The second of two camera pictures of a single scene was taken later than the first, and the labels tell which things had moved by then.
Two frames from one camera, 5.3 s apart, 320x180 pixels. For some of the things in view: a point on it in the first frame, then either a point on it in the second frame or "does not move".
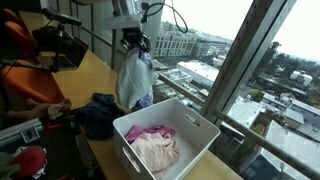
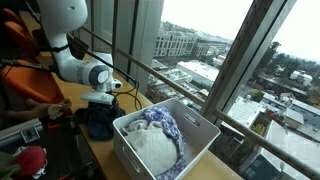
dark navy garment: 98,115 does not move
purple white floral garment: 136,80 to 158,143
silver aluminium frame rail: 28,131 does not move
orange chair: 18,44 does not move
